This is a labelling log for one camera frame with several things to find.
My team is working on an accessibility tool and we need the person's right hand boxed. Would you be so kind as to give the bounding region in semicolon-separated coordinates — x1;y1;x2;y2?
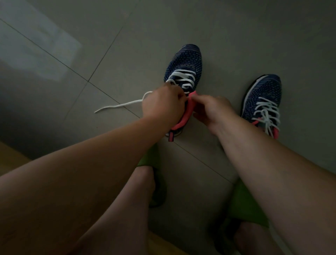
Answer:
190;94;238;137

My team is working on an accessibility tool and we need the person's left hand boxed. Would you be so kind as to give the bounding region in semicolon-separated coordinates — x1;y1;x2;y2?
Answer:
141;83;188;129

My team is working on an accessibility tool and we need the white shoelace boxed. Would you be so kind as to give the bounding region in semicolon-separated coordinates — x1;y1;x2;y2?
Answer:
251;96;281;138
94;69;197;114

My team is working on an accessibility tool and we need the person's right forearm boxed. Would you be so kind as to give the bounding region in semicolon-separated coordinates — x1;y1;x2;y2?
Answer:
218;122;336;255

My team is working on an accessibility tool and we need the person's left forearm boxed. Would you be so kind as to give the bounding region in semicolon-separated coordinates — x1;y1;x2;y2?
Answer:
0;115;171;255

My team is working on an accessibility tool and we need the person's left leg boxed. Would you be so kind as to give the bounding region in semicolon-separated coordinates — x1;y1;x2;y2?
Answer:
71;166;155;255

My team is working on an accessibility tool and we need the person's leg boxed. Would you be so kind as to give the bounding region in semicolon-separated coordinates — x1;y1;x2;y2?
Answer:
233;222;284;255
71;166;155;255

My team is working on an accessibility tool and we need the person's right leg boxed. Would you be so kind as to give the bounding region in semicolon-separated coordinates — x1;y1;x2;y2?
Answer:
233;222;284;255

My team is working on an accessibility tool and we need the green foam slipper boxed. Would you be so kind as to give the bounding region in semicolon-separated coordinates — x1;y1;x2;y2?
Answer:
215;178;270;254
137;143;168;208

